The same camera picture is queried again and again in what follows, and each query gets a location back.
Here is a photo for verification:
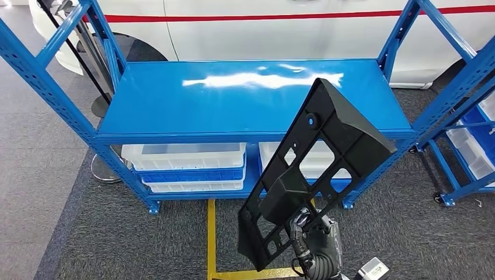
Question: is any white car red stripe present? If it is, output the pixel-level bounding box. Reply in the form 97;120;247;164
29;0;495;90

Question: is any stanchion post chrome base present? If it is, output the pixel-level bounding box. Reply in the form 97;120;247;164
90;146;130;184

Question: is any black plastic plate frame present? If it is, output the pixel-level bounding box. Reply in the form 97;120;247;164
236;78;398;272

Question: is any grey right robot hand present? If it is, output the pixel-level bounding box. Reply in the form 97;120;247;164
289;208;344;267

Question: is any blue wheeled metal rack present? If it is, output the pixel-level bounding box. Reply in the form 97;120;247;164
416;73;495;208

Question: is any stanchion post dark base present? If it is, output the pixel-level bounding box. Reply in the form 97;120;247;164
75;17;113;118

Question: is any black barrier belt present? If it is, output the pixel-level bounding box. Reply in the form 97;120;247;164
36;0;111;104

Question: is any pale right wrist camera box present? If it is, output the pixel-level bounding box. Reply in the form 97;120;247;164
354;257;391;280

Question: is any blue metal shelf rack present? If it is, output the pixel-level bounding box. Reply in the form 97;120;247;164
0;0;495;215

